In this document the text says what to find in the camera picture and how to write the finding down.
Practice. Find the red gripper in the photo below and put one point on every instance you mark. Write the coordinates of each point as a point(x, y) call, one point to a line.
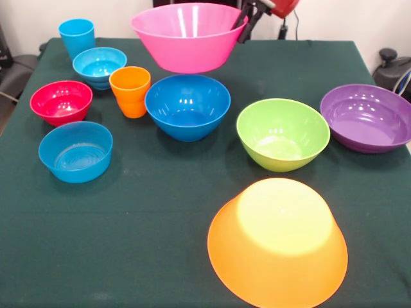
point(285, 8)

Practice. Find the large pink bowl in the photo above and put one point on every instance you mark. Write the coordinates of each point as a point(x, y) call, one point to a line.
point(189, 41)

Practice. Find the large orange bowl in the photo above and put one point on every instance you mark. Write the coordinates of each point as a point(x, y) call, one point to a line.
point(276, 263)

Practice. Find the green bowl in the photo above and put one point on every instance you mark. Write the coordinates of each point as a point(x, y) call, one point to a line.
point(282, 134)

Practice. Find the orange cup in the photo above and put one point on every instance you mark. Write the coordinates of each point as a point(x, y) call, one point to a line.
point(130, 99)

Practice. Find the small ribbed cyan bowl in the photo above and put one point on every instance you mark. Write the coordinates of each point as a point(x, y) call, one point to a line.
point(96, 64)

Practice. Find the purple bowl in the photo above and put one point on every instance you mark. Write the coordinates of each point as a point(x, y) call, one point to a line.
point(366, 128)

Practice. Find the blue cup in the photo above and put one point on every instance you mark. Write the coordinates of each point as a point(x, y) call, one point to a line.
point(77, 38)

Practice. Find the small crimson bowl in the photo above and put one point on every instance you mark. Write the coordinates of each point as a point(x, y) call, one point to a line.
point(61, 102)

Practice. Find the translucent blue bowl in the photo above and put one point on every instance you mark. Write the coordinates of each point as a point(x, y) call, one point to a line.
point(75, 154)

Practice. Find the dark green tablecloth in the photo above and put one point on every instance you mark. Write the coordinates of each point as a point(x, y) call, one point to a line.
point(160, 224)

